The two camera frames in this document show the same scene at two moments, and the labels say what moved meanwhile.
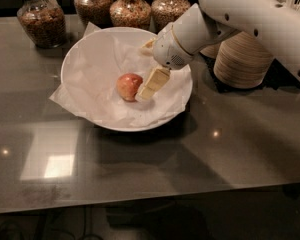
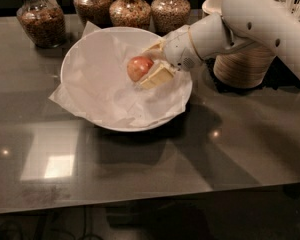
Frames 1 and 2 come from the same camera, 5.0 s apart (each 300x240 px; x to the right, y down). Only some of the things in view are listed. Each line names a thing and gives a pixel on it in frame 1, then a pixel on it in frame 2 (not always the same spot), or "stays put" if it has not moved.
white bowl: x=102 y=73 stays put
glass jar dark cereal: x=41 y=17 stays put
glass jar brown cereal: x=94 y=5 stays put
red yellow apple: x=127 y=86 -> x=138 y=66
